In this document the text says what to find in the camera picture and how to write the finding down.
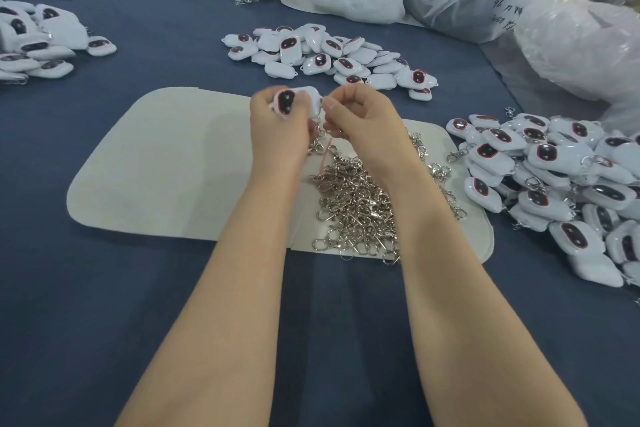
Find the cream felt work mat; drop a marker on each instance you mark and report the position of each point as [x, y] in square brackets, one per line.
[155, 167]

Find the white fob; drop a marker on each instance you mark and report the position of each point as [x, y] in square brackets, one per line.
[300, 101]

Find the crumpled clear plastic bag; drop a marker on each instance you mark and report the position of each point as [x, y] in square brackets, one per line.
[598, 47]

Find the person's right hand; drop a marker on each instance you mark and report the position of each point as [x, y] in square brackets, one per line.
[375, 136]

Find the person's left hand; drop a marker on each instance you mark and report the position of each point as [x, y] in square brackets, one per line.
[278, 139]

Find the person's left forearm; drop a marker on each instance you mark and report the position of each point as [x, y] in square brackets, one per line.
[215, 332]

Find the person's right forearm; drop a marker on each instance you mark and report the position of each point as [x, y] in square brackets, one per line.
[495, 337]

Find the pile of white fobs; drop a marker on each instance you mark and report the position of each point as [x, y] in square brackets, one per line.
[42, 39]
[332, 55]

